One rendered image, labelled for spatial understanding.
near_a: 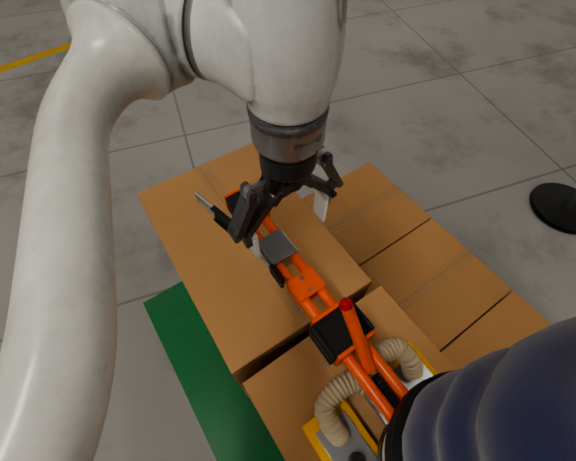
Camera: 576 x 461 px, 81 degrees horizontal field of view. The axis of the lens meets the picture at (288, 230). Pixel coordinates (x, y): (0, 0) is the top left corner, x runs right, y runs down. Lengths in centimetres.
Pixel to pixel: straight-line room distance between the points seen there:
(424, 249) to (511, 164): 152
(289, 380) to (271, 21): 67
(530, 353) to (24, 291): 33
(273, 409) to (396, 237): 91
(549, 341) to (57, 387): 30
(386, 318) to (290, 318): 23
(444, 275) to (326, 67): 119
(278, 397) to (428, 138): 232
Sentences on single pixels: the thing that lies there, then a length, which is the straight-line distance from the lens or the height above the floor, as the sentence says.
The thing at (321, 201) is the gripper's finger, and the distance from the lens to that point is 57.
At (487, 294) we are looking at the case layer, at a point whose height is 54.
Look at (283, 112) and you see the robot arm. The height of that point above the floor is 151.
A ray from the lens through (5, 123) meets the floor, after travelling 347.
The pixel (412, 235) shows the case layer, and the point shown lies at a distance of 149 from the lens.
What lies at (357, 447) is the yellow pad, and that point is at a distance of 75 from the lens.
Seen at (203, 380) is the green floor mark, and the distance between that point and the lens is 179.
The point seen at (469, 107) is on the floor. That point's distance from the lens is 321.
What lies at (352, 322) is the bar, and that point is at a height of 119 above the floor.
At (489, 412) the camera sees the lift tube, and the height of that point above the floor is 146.
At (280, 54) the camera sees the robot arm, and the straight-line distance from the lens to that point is 31.
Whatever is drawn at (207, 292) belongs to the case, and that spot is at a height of 94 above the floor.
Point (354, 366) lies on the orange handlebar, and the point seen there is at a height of 110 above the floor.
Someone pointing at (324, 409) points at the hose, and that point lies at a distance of 69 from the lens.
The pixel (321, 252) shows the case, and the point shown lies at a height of 94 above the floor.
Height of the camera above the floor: 172
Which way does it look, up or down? 57 degrees down
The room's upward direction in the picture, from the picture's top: straight up
